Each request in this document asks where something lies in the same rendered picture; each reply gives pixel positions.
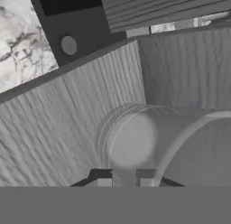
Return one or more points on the light wooden cabinet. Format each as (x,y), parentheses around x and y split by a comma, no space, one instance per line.
(60,122)

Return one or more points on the wooden cabinet door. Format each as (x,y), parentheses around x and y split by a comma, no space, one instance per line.
(168,9)

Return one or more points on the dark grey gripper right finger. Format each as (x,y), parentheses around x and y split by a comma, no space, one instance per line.
(147,174)

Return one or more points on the clear glass cup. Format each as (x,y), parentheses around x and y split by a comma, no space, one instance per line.
(135,143)

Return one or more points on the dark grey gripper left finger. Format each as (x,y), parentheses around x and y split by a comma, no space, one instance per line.
(100,174)

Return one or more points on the round grey knob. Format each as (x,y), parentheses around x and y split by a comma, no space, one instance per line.
(69,45)

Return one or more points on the black appliance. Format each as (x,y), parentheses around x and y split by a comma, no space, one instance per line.
(87,26)

